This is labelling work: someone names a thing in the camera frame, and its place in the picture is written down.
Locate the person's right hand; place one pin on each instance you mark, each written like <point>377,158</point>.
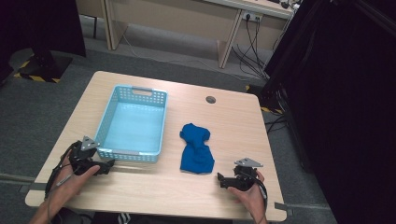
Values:
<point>250,199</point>

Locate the person's black striped pants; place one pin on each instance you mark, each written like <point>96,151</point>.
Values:
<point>124,218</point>

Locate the white power strip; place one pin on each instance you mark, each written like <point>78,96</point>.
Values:
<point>252,16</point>

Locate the dark curtain panel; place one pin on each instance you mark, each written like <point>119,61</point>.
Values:
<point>37,25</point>

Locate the black stand base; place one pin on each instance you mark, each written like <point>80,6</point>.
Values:
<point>43,67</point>

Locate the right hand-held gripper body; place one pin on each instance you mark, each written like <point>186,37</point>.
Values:
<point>244,177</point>

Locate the beige wooden desk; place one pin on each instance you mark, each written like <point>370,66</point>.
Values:
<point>174,18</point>

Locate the black curtain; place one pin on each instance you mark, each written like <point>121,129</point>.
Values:
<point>342,109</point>

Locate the light blue plastic basket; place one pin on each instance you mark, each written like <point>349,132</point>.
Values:
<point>132,124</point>

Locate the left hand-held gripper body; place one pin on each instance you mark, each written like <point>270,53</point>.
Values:
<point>81,158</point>

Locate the blue cloth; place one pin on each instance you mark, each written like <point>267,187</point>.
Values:
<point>196,149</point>

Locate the person's left hand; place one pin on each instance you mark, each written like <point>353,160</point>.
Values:
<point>68,183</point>

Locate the grey metal table bracket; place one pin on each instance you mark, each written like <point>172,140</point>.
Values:
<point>32,186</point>
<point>283,207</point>

